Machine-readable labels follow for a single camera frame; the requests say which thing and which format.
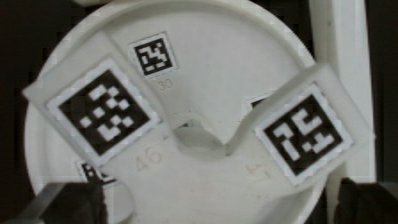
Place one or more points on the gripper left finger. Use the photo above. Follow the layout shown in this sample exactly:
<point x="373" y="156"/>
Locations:
<point x="67" y="204"/>

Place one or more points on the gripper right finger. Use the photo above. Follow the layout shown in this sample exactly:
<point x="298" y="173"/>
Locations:
<point x="366" y="203"/>

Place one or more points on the white round table top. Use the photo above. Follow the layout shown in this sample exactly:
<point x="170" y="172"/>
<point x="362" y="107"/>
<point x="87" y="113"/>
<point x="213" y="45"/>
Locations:
<point x="163" y="31"/>

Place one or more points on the white cross-shaped table base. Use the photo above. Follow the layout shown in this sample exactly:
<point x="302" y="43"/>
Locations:
<point x="220" y="149"/>

